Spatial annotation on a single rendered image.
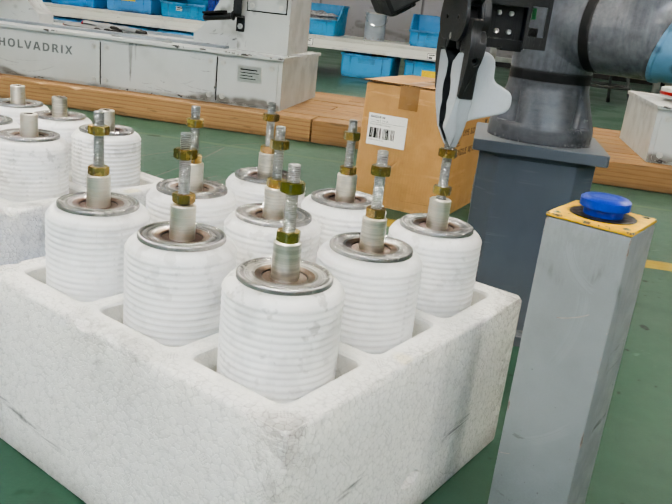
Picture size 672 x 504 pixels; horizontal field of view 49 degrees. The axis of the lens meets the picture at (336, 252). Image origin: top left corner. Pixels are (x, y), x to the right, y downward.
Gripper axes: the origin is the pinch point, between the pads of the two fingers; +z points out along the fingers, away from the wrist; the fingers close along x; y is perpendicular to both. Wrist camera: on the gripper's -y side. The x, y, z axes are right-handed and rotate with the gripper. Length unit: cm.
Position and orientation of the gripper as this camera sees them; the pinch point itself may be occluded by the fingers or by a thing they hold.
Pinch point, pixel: (444, 131)
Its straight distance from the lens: 73.6
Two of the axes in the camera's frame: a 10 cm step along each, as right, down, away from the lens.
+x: -1.8, -3.3, 9.3
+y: 9.8, 0.4, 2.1
